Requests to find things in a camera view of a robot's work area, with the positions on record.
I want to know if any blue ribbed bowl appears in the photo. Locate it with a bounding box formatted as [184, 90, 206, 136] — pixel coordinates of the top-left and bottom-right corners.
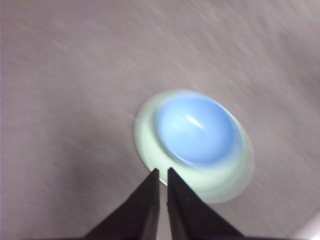
[152, 92, 245, 169]

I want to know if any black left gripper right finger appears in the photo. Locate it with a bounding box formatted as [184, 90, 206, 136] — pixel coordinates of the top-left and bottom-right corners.
[166, 167, 247, 240]

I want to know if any green round plate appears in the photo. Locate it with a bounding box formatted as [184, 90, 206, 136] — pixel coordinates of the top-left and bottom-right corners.
[133, 88, 256, 205]

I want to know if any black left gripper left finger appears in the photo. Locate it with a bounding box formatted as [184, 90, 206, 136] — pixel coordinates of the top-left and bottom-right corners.
[83, 168, 160, 240]

